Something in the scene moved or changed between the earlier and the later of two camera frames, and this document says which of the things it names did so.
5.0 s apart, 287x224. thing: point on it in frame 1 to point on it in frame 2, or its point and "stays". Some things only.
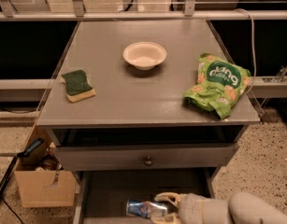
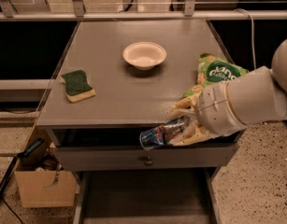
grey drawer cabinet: [117, 115] stays
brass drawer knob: [149, 162] stays
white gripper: [192, 207] to [217, 110]
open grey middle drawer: [101, 197] stays
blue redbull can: [144, 209] to [161, 135]
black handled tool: [21, 154] stays
